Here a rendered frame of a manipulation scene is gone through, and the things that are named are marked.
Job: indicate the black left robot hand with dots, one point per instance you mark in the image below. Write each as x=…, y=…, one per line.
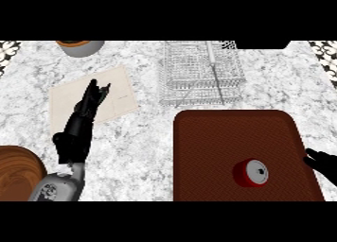
x=80, y=126

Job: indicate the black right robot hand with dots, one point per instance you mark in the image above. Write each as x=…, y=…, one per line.
x=328, y=167

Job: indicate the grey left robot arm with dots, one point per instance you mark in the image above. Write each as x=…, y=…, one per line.
x=57, y=186

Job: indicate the red can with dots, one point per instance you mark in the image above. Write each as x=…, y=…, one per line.
x=251, y=172

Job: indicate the brown tray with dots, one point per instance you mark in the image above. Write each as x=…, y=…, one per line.
x=230, y=148

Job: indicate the beige placemat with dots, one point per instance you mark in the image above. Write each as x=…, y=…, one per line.
x=117, y=97

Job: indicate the round wooden board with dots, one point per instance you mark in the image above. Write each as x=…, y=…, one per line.
x=12, y=173

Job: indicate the grey pot with brown rim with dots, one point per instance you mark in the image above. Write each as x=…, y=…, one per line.
x=81, y=47

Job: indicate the black appliance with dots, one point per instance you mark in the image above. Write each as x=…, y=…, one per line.
x=263, y=44

